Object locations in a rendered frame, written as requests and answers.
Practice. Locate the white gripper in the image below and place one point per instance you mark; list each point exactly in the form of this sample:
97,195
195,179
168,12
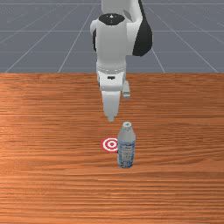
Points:
111,96

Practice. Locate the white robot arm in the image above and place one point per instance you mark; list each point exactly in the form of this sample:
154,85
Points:
112,43

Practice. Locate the clear plastic bottle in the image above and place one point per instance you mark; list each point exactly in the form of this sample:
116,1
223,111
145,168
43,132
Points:
126,145

